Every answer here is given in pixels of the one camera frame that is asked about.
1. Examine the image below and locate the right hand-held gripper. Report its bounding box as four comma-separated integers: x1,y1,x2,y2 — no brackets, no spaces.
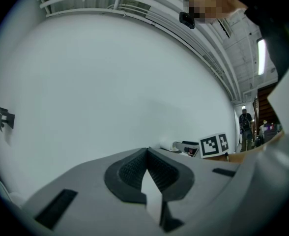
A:
173,133,230,159

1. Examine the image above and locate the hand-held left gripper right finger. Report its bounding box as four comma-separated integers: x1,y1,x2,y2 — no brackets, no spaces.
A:
147,147,250,233

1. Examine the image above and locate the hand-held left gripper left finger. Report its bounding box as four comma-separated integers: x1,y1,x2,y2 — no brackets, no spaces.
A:
21,147,162,236

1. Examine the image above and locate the dark wooden staircase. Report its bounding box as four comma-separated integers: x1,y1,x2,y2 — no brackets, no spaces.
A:
252,85,283,132

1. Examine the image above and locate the ceiling light panel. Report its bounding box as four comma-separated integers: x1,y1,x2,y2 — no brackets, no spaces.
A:
257,38,267,76

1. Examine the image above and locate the person's black shirt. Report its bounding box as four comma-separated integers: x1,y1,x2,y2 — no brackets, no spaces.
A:
244,5,289,82

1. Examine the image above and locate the black wall paper holder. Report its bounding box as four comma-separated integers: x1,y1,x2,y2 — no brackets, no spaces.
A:
0,106,15,133

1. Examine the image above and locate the black head-mounted camera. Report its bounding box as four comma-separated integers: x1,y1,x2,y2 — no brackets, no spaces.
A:
178,11,196,30

